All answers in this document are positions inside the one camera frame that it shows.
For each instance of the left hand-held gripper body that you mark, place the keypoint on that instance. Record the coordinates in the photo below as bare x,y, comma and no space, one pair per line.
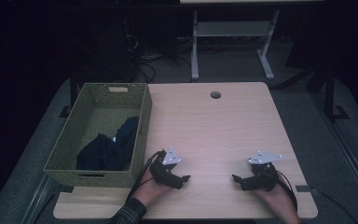
164,174

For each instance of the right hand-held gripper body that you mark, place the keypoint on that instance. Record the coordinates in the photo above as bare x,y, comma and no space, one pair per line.
264,177

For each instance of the dark navy printed garment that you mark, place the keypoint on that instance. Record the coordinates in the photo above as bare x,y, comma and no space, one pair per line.
105,154

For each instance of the green woven basket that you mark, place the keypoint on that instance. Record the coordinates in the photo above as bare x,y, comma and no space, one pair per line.
105,115

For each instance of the person's left hand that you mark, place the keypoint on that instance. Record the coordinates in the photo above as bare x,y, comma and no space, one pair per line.
150,191

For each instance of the person's right hand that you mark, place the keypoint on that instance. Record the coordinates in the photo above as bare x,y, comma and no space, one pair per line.
281,202

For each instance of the black metal stand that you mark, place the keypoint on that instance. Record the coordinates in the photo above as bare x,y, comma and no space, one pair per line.
73,93
329,93

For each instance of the black table bracket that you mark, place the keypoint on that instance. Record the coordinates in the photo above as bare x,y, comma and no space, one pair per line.
303,188
66,188

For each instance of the aluminium floor rail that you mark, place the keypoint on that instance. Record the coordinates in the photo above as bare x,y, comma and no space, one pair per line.
38,199
348,155

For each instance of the white metal desk frame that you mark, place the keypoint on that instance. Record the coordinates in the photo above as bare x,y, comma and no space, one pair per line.
230,28

